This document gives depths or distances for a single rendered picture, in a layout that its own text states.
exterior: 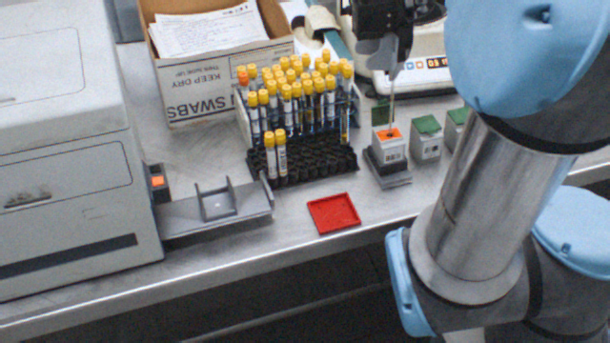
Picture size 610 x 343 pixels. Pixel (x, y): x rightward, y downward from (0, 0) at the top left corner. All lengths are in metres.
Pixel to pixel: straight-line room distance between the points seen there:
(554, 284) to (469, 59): 0.39
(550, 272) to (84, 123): 0.55
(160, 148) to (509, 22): 0.93
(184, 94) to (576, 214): 0.71
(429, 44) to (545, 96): 0.93
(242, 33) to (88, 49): 0.49
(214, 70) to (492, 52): 0.86
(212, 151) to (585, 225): 0.67
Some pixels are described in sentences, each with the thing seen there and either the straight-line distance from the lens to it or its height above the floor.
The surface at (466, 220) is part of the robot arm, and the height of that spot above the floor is 1.25.
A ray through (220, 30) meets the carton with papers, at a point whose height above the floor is 0.94.
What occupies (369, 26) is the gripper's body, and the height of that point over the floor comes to 1.18.
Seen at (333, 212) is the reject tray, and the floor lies 0.88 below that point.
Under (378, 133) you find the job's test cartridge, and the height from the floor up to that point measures 0.95.
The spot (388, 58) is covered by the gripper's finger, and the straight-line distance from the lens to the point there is 0.99.
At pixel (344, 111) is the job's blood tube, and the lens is 1.12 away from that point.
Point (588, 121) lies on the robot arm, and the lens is 0.43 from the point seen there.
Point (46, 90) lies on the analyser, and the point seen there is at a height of 1.17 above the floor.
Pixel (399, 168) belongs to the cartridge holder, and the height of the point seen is 0.90.
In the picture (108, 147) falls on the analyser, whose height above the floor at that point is 1.11.
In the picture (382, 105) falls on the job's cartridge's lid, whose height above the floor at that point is 0.99.
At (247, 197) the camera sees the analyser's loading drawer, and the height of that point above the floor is 0.92.
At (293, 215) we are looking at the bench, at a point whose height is 0.87.
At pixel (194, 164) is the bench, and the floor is 0.88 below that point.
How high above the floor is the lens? 1.68
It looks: 42 degrees down
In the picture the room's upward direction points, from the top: straight up
